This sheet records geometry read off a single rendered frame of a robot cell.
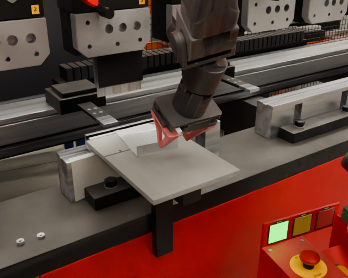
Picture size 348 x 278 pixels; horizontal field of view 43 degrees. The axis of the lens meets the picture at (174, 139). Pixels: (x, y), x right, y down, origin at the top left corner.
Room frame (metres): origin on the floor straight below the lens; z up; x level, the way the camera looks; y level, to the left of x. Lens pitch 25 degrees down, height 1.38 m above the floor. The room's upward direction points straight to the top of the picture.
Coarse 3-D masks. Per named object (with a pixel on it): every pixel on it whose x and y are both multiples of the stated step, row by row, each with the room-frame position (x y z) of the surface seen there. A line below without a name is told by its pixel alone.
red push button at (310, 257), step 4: (300, 252) 0.69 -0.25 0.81; (304, 252) 0.69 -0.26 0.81; (308, 252) 0.69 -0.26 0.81; (312, 252) 0.69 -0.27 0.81; (300, 256) 0.68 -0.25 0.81; (304, 256) 0.68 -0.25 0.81; (308, 256) 0.68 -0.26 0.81; (312, 256) 0.68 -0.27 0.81; (316, 256) 0.68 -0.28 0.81; (304, 260) 0.67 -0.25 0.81; (308, 260) 0.67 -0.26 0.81; (312, 260) 0.67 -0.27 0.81; (316, 260) 0.67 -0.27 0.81; (304, 264) 0.68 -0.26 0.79; (308, 264) 0.66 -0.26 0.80; (312, 264) 0.66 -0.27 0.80; (316, 264) 0.67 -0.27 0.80; (308, 268) 0.67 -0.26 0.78; (312, 268) 0.67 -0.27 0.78
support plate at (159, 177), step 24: (96, 144) 0.79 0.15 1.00; (120, 144) 0.79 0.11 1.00; (192, 144) 0.79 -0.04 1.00; (120, 168) 0.69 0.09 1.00; (144, 168) 0.69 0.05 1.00; (168, 168) 0.69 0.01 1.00; (192, 168) 0.69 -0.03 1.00; (216, 168) 0.69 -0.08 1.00; (144, 192) 0.61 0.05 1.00; (168, 192) 0.61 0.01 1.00
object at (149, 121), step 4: (144, 120) 0.91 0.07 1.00; (148, 120) 0.91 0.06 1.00; (152, 120) 0.91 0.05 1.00; (128, 124) 0.89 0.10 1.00; (132, 124) 0.89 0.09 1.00; (136, 124) 0.89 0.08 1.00; (140, 124) 0.90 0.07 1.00; (112, 128) 0.87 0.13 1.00; (116, 128) 0.87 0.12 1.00; (120, 128) 0.87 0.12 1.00; (124, 128) 0.88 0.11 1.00; (92, 132) 0.84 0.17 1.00; (96, 132) 0.84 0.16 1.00; (100, 132) 0.84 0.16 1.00; (104, 132) 0.85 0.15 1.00; (108, 132) 0.85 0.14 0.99; (88, 136) 0.83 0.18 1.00; (92, 136) 0.83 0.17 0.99; (88, 140) 0.82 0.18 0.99; (88, 148) 0.82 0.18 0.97
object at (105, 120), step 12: (60, 84) 1.06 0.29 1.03; (72, 84) 1.06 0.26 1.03; (84, 84) 1.06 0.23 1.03; (48, 96) 1.04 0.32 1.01; (60, 96) 1.00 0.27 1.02; (72, 96) 1.00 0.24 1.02; (84, 96) 1.01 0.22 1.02; (96, 96) 1.03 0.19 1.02; (60, 108) 0.98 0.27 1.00; (72, 108) 0.99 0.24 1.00; (84, 108) 0.97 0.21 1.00; (96, 108) 0.97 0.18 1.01; (96, 120) 0.91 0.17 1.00; (108, 120) 0.90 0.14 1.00
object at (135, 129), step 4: (132, 128) 0.86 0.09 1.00; (136, 128) 0.86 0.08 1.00; (140, 128) 0.86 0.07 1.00; (144, 128) 0.86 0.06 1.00; (148, 128) 0.86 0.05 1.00; (152, 128) 0.86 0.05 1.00; (116, 132) 0.84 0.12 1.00; (120, 132) 0.84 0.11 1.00; (124, 132) 0.84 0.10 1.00; (128, 132) 0.84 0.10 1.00; (132, 132) 0.84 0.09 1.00; (136, 132) 0.84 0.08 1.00
